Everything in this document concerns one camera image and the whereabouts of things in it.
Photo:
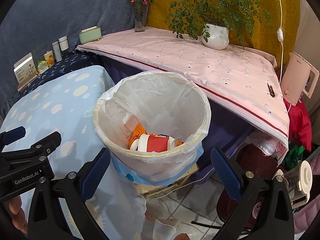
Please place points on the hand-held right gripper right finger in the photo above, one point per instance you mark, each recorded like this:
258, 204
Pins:
225, 177

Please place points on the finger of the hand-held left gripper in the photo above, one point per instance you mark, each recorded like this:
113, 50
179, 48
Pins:
37, 150
15, 132

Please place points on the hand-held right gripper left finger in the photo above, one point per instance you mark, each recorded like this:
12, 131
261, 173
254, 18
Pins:
96, 175

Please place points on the large orange snack wrapper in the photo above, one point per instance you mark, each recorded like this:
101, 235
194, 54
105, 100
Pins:
136, 133

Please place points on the red and white paper cup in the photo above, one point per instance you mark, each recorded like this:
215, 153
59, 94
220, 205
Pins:
155, 143

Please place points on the waste bin with plastic liner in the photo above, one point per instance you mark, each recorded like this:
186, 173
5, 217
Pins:
175, 105

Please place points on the person's left hand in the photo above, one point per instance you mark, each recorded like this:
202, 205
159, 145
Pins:
17, 210

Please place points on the dark red chair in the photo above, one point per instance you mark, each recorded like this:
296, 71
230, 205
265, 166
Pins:
252, 160

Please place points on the wooden display stand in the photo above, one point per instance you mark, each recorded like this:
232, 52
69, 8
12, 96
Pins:
25, 86

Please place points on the pink folded clothes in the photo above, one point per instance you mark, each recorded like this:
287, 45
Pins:
265, 145

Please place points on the white card box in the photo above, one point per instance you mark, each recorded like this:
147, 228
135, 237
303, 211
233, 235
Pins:
25, 71

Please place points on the wooden stool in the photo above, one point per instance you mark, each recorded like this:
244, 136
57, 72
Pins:
160, 185

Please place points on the green packet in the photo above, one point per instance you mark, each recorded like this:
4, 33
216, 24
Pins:
42, 67

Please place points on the green bag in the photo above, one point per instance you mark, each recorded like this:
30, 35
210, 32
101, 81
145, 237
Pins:
293, 155

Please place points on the blender jar with white lid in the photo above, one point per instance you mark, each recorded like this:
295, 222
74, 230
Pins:
306, 177

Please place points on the dark blue printed cloth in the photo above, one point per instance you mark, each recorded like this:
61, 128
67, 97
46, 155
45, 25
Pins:
67, 63

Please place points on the pink quilted jacket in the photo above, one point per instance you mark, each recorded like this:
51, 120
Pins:
305, 215

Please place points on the slim grey bottle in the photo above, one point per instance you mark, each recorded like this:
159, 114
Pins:
57, 52

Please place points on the red cloth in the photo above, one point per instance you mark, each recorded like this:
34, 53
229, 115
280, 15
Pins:
301, 122

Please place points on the black clip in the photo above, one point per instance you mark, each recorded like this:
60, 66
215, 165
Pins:
271, 91

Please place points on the pink appliance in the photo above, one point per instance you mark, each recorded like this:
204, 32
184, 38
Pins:
295, 77

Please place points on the green tissue box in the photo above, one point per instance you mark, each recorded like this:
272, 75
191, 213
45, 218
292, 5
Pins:
90, 35

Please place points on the pink shelf cloth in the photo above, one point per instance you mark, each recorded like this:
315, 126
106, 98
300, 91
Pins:
187, 60

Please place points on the blue-grey backdrop cloth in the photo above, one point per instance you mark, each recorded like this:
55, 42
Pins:
50, 12

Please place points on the green plant in white pot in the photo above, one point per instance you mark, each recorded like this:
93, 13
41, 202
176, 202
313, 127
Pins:
216, 38

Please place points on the glass vase with pink flowers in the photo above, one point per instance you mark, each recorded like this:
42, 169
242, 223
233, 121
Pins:
139, 23

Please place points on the yellow backdrop cloth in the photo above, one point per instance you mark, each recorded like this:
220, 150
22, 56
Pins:
157, 15

